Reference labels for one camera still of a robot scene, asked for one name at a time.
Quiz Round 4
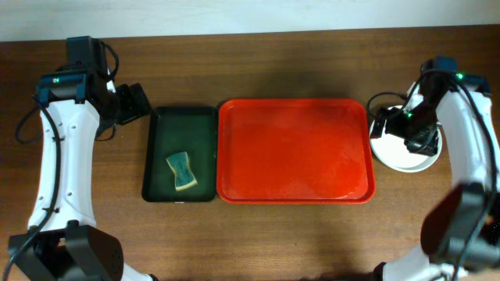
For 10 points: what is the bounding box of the white plate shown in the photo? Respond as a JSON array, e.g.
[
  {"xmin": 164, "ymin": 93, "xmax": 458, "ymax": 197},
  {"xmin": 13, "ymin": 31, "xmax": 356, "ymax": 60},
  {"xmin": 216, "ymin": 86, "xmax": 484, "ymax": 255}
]
[{"xmin": 369, "ymin": 121, "xmax": 443, "ymax": 173}]

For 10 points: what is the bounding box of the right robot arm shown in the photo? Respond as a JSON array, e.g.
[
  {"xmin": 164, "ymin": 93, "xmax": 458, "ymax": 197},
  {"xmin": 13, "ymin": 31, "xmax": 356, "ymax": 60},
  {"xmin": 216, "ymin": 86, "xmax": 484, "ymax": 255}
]
[{"xmin": 370, "ymin": 56, "xmax": 499, "ymax": 280}]

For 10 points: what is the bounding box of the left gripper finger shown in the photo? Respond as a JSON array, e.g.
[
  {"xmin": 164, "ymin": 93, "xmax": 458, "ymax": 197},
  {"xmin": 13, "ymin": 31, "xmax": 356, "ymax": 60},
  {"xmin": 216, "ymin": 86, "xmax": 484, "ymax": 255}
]
[
  {"xmin": 130, "ymin": 84, "xmax": 151, "ymax": 117},
  {"xmin": 116, "ymin": 84, "xmax": 137, "ymax": 125}
]

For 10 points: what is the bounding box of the dark green tray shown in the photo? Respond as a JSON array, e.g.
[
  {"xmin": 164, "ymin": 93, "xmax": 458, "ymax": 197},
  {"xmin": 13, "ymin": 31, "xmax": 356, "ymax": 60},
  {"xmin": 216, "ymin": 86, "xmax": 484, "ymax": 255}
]
[{"xmin": 141, "ymin": 107, "xmax": 218, "ymax": 202}]

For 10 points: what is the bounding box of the green yellow sponge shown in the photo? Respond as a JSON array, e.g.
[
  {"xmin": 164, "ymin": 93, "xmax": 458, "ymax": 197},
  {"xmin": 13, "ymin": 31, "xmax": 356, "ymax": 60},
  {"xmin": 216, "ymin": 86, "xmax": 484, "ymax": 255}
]
[{"xmin": 166, "ymin": 151, "xmax": 198, "ymax": 192}]

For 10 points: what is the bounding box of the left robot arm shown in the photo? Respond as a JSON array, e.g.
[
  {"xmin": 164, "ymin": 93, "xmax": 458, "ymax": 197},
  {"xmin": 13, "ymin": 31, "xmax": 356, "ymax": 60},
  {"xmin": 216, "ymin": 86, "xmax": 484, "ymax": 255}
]
[{"xmin": 2, "ymin": 71, "xmax": 155, "ymax": 280}]

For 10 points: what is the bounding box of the red tray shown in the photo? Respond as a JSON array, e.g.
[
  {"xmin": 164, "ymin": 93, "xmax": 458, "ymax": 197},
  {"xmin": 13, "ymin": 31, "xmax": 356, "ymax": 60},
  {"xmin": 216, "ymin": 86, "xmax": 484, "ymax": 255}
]
[{"xmin": 216, "ymin": 98, "xmax": 377, "ymax": 205}]

